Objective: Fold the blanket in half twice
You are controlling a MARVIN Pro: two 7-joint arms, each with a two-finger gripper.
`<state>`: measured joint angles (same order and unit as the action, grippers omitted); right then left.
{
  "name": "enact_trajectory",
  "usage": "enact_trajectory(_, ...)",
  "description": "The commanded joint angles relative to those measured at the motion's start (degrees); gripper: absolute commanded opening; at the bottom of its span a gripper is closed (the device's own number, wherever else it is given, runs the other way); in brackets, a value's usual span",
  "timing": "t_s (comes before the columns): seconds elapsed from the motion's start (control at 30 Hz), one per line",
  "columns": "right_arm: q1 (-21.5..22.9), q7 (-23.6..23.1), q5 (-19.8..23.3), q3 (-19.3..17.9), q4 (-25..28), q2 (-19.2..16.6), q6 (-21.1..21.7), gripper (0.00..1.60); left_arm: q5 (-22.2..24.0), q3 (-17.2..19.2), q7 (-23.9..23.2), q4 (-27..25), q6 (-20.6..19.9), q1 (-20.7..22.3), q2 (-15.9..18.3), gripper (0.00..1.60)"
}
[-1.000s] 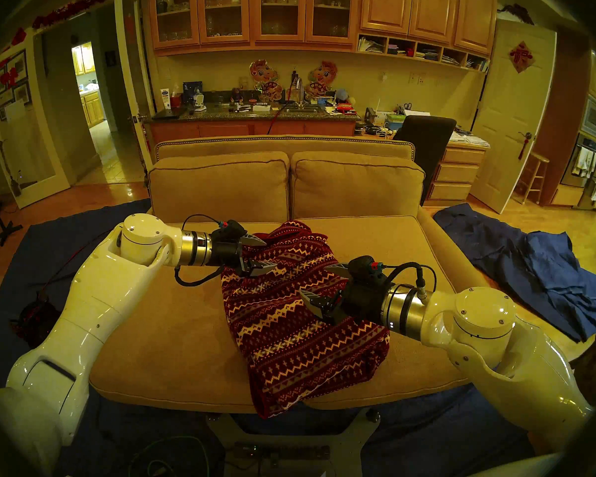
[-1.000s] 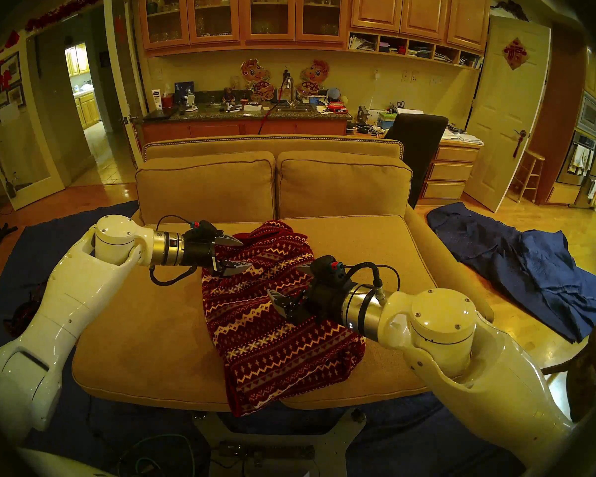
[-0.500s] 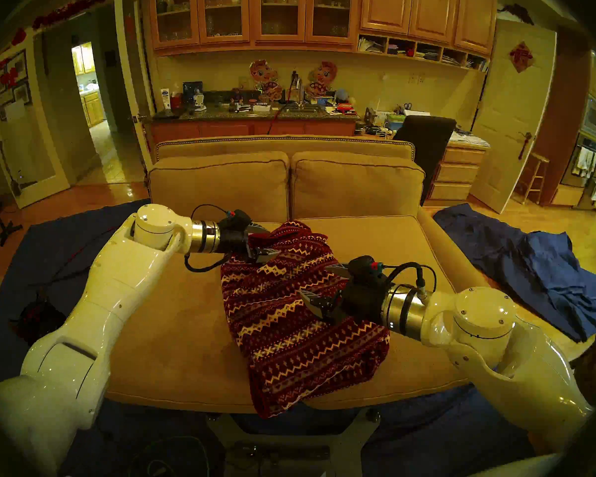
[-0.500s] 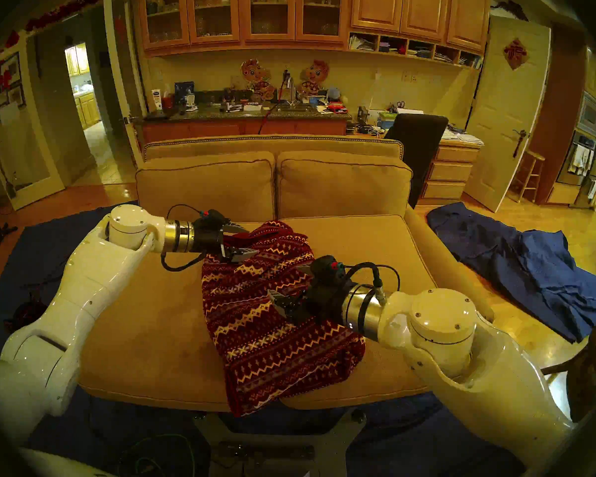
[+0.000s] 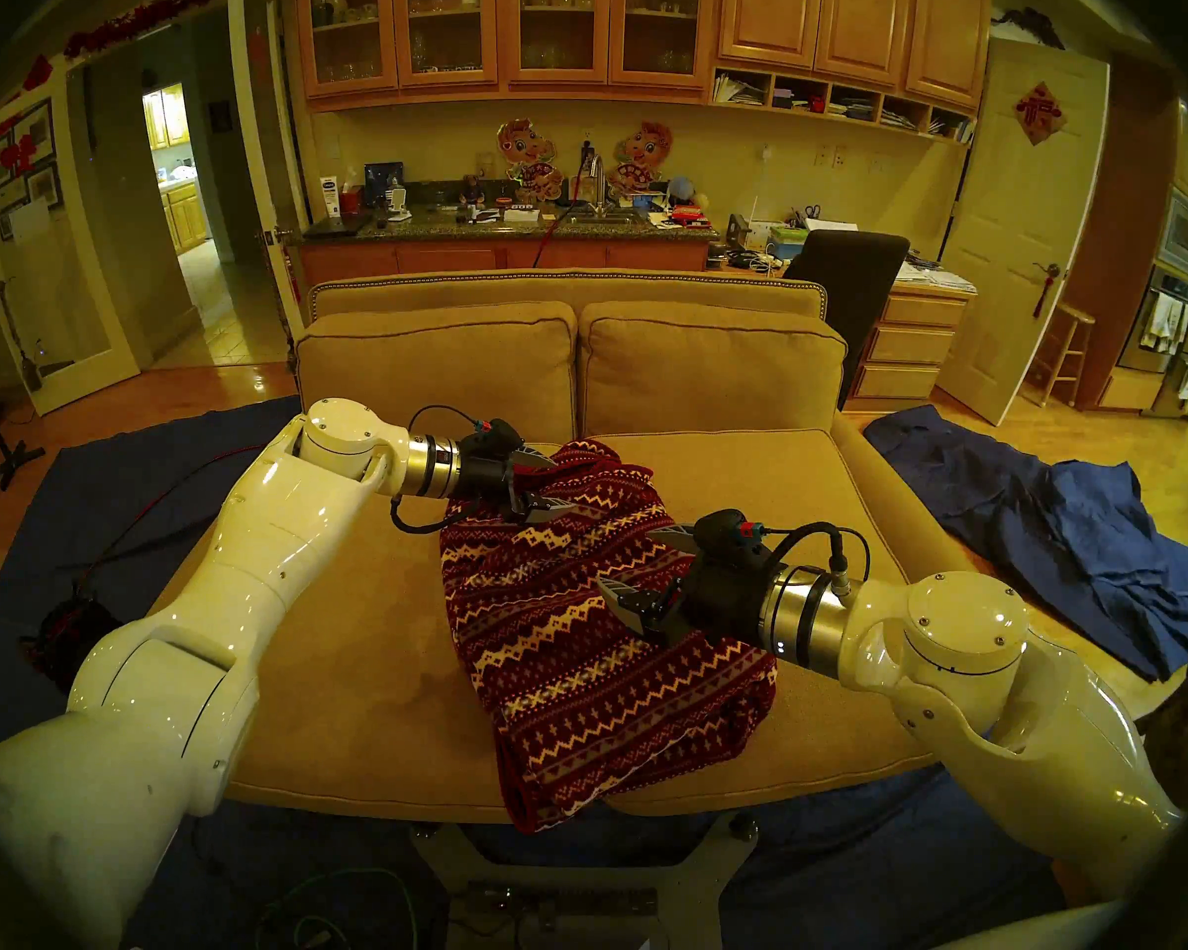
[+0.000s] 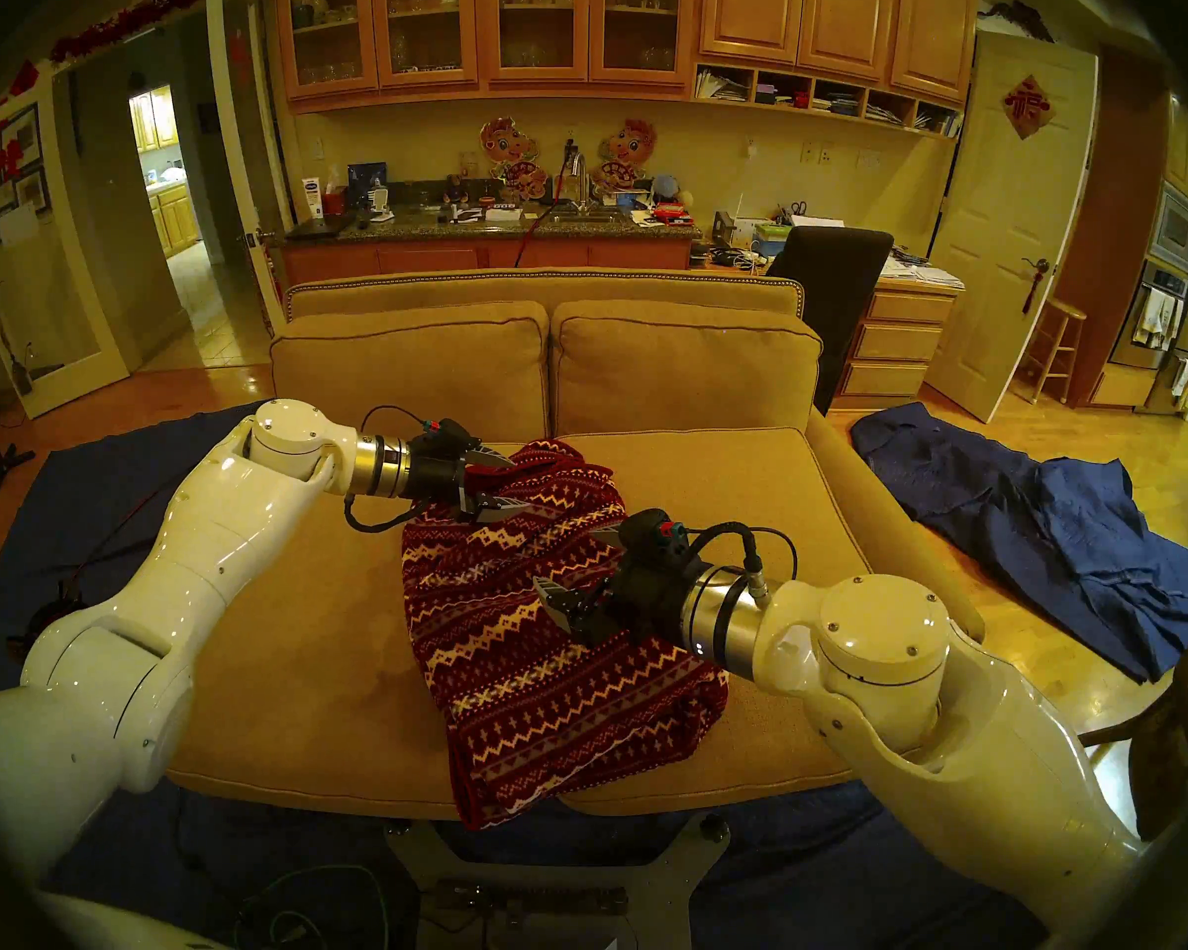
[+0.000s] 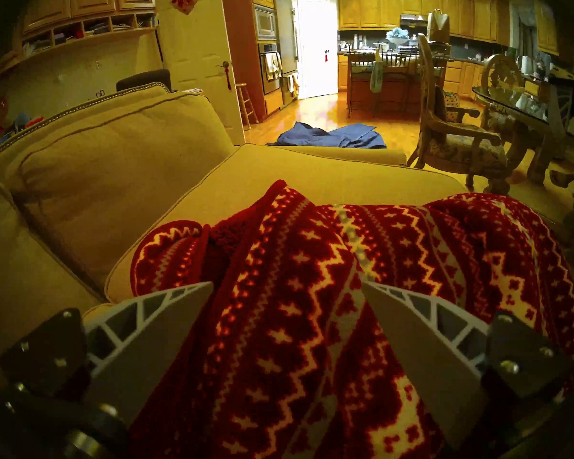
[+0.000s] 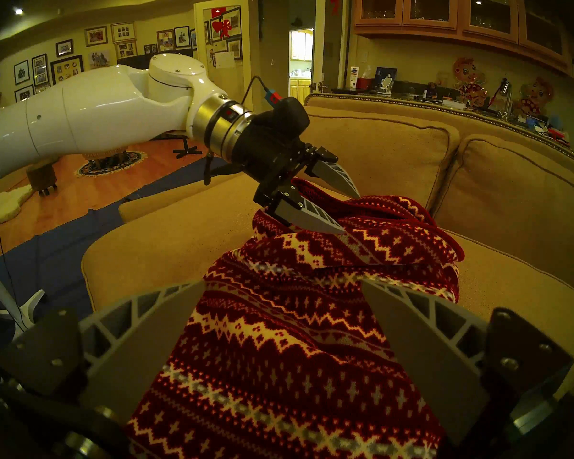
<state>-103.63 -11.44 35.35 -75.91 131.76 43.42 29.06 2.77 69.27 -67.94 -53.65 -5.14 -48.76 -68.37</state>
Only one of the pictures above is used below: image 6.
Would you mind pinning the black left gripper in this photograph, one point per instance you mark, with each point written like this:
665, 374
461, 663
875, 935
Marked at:
441, 483

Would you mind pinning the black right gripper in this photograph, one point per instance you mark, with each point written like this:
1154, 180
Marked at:
648, 607

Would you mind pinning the red patterned knit blanket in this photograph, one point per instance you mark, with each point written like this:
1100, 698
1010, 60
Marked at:
515, 701

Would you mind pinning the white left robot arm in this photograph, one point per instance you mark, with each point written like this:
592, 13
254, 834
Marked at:
188, 562

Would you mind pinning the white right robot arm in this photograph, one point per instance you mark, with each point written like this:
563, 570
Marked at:
931, 720

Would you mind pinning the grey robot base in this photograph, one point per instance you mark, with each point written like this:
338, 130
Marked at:
653, 889

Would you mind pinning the crumpled blue blanket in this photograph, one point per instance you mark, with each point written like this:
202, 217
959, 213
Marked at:
1049, 532

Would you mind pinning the yellow sofa back cushion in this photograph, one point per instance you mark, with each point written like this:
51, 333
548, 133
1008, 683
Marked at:
406, 374
683, 369

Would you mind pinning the yellow fabric sofa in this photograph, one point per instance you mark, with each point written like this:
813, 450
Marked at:
544, 287

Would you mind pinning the dark-topped wooden counter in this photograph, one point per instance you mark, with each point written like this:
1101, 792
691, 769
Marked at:
455, 257

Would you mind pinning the metal sink faucet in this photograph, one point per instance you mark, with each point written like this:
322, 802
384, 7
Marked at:
576, 176

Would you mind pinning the dark blue box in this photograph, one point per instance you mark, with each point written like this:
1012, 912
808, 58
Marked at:
366, 181

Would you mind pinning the white lotion bottle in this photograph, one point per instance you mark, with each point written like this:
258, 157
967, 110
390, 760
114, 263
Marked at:
312, 198

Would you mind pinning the black office chair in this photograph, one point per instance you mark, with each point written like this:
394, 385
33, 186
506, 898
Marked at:
832, 295

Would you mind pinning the teal container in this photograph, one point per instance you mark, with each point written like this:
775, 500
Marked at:
770, 236

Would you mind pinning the wooden desk with drawers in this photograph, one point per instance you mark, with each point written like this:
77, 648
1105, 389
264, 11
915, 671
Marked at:
896, 342

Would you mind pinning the plain white open door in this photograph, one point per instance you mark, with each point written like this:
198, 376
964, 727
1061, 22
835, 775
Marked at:
257, 166

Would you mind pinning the large navy floor cloth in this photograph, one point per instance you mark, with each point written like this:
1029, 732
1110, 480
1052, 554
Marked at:
89, 493

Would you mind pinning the yellow-lit kitchen base cabinet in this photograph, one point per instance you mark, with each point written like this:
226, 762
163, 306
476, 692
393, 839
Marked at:
176, 221

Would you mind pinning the stack of papers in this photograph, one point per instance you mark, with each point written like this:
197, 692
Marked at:
921, 273

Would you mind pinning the white mirrored door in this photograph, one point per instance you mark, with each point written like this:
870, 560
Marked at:
89, 295

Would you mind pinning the wooden cubby shelf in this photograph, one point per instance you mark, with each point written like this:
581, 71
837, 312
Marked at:
812, 112

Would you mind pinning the small wooden stool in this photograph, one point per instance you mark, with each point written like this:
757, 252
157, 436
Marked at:
1064, 312

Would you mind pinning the white door with ornament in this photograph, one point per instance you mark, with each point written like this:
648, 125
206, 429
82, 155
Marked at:
1000, 216

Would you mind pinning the red garland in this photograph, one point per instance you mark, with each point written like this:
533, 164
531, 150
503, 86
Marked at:
119, 23

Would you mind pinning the dark wooden chair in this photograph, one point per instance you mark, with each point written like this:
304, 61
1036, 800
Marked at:
1173, 750

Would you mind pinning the white hanging towel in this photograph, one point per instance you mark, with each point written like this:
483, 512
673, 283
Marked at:
1155, 315

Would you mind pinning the tall wooden oven cabinet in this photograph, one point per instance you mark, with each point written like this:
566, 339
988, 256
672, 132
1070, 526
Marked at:
1109, 216

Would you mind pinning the red diamond door ornament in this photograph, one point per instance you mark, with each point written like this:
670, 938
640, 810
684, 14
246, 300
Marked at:
1028, 107

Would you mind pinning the dark plant decoration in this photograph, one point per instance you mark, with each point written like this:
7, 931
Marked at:
1015, 16

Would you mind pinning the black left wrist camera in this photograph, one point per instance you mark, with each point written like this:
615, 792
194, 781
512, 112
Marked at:
445, 435

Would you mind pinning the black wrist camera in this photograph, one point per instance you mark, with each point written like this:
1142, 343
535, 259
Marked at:
445, 435
653, 532

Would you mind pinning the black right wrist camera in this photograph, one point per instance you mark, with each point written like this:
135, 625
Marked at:
653, 532

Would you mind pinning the cartoon animal wall decoration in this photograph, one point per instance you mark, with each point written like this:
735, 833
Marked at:
626, 151
508, 146

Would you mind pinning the glass-door wooden wall cabinet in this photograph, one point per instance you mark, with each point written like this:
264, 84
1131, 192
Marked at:
485, 28

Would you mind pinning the solid wooden wall cabinet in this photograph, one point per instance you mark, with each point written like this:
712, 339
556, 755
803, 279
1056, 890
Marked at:
841, 18

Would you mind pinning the large black picture frame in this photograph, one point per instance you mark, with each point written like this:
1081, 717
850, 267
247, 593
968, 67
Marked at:
25, 132

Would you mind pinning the stainless wall oven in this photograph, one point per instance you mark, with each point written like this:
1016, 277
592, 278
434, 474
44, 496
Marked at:
1176, 231

